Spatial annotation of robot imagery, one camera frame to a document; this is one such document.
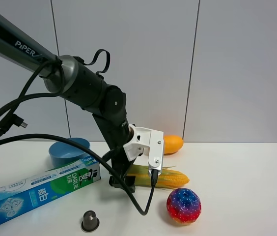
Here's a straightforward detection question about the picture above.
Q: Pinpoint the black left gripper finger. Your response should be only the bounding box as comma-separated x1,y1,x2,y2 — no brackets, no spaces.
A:
125,176,136,192

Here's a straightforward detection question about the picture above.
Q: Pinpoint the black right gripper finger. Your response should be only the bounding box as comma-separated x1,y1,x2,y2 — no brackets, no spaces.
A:
109,176,119,188

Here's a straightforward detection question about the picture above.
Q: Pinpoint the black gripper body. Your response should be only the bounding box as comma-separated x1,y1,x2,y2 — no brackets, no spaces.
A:
93,114,134,182

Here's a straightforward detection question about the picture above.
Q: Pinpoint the corn cob with husk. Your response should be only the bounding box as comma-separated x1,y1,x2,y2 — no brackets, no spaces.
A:
127,165,190,189

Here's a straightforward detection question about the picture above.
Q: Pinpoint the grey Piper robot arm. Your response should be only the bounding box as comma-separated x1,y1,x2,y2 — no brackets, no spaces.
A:
0,15,135,193

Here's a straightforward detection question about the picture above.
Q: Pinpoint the grey coffee capsule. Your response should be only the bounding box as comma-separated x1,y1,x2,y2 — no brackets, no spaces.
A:
81,210,100,233

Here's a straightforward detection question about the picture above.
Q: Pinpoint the yellow mango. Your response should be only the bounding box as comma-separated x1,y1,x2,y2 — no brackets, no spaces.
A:
164,135,184,154

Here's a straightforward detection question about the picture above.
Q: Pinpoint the blue plastic bowl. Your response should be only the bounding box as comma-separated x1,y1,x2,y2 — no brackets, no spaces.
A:
49,142,89,168

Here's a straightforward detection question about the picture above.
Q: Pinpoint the red blue spotted ball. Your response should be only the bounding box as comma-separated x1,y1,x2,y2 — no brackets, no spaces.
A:
166,188,202,225

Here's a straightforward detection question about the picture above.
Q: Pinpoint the Darlie toothpaste box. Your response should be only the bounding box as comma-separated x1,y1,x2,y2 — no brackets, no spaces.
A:
0,156,101,225

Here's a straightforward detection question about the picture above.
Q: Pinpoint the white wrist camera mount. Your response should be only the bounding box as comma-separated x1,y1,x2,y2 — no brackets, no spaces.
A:
123,124,165,175

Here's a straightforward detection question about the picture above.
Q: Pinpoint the black cable bundle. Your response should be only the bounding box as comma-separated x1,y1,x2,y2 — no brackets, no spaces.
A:
0,49,158,216

